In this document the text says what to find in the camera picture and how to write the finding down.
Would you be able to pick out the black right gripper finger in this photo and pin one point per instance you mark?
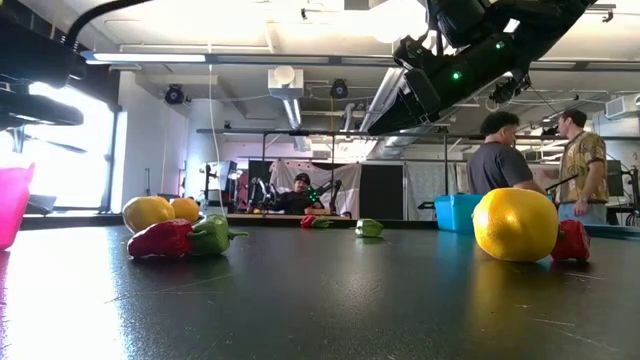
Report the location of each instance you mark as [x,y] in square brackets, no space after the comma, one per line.
[410,107]

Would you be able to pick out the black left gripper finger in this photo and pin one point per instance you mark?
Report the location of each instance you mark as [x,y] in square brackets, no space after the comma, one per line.
[45,110]

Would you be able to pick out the pink plastic basket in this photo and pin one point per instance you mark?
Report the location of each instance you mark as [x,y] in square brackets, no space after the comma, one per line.
[12,205]

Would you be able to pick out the yellow lemon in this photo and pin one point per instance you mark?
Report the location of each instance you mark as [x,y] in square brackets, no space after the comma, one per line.
[515,225]
[145,212]

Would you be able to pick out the orange fruit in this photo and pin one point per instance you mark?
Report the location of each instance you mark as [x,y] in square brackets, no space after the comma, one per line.
[186,209]

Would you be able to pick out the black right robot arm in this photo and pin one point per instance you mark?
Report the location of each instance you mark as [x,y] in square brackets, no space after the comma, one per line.
[540,20]

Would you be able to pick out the black background robot arm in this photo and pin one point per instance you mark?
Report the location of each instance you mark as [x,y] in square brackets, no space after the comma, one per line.
[332,190]
[257,192]

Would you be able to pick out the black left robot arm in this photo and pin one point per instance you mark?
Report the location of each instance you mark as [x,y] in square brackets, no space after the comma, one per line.
[20,12]

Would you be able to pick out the white ceiling pipes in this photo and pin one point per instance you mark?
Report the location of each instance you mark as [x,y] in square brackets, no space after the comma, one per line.
[382,100]

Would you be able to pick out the black ceiling speaker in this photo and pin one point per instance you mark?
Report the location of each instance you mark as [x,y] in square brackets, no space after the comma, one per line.
[339,88]
[174,94]

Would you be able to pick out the white patterned curtain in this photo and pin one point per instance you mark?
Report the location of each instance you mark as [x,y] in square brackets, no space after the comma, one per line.
[425,182]

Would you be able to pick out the black panel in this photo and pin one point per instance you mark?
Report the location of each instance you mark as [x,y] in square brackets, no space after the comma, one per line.
[381,192]

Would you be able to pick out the grey laptop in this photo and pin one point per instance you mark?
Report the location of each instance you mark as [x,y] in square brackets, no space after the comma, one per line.
[42,204]

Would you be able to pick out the person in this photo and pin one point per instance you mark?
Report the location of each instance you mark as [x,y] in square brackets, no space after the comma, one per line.
[497,167]
[297,201]
[582,165]

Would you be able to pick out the white cloth backdrop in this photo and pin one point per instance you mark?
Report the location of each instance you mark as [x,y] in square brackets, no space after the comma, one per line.
[347,185]

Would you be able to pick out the blue plastic basket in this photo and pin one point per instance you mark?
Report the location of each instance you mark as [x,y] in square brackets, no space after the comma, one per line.
[452,212]

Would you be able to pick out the white tube light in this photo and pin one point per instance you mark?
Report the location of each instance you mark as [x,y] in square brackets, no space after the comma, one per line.
[150,57]

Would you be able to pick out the white ceiling unit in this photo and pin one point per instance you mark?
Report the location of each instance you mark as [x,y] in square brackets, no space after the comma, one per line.
[285,80]

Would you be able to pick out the black computer monitor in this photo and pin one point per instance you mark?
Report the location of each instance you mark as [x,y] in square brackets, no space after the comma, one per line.
[615,177]

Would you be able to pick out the black overhead camera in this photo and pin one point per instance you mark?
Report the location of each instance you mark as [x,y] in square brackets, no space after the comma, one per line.
[506,91]

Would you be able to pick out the silver round air duct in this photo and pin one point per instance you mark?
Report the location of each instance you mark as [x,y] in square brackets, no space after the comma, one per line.
[400,146]

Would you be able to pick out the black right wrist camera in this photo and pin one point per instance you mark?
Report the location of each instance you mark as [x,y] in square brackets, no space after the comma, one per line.
[412,52]

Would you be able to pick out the black window post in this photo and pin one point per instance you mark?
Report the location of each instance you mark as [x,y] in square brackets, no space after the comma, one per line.
[109,170]

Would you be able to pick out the black background rig frame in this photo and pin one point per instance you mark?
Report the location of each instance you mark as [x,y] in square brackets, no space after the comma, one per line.
[300,132]

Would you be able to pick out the black table edge rail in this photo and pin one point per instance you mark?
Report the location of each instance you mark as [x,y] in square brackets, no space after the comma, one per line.
[75,221]

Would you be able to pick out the grey overhead frame beam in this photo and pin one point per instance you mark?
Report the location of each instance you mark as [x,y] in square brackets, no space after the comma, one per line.
[300,61]

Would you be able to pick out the white wall vent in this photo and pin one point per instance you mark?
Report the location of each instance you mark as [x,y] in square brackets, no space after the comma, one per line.
[620,106]

